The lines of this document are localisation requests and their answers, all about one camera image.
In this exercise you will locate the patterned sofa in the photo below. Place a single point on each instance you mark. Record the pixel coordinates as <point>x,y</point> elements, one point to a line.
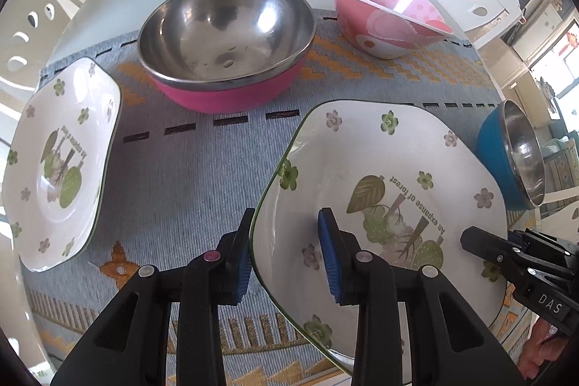
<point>561,169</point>

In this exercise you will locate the blue woven table mat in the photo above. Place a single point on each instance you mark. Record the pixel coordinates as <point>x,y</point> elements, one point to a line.
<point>181,187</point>

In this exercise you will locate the blue steel-lined bowl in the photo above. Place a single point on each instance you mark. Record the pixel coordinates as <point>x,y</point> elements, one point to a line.
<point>502,151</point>

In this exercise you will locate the pink polka dot bowl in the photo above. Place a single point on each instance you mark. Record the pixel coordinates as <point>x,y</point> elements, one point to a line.
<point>380,6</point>

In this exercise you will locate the person's right hand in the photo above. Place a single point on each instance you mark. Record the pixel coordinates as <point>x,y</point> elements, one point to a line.
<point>543,350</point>

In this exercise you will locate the pink steel-lined bowl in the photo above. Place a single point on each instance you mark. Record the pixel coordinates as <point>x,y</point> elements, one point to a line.
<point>217,28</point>

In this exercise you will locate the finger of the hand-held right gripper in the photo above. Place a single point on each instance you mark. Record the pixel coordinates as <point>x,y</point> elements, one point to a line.
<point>486,248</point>

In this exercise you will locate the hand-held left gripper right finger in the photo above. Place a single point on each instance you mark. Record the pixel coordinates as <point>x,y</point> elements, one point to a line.
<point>328,259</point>

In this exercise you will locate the white floral square plate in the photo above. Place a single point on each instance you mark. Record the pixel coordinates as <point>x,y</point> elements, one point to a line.
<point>59,209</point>
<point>362,151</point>

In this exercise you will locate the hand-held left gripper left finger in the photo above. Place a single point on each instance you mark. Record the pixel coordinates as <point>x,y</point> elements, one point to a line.
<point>242,277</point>

